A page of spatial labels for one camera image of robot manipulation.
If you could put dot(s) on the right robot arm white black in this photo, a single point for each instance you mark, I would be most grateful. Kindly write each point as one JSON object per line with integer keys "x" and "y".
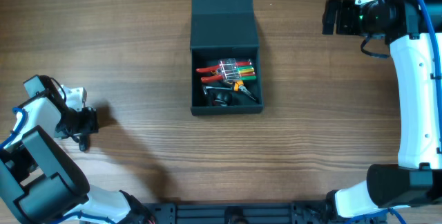
{"x": 412, "y": 31}

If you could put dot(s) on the dark green box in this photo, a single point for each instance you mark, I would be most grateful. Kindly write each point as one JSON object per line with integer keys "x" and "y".
{"x": 223, "y": 29}

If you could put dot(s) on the black tape measure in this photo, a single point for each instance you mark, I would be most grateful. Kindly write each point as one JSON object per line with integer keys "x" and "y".
{"x": 221, "y": 99}

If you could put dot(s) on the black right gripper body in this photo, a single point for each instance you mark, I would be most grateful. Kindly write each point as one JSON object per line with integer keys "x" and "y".
{"x": 344, "y": 16}

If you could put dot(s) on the black orange needle-nose pliers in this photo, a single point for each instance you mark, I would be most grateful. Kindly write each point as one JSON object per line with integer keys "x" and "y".
{"x": 241, "y": 88}

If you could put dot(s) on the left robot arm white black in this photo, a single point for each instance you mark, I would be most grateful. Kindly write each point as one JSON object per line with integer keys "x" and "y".
{"x": 40, "y": 183}

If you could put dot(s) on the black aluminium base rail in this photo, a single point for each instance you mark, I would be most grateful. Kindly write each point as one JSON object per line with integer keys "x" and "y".
{"x": 298, "y": 212}

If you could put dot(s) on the red handled pruning shears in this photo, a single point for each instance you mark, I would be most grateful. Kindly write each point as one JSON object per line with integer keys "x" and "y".
{"x": 210, "y": 74}

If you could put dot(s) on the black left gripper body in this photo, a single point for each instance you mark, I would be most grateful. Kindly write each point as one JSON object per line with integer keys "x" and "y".
{"x": 87, "y": 122}

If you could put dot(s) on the chrome socket wrench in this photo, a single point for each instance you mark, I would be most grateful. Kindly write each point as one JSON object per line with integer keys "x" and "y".
{"x": 206, "y": 89}

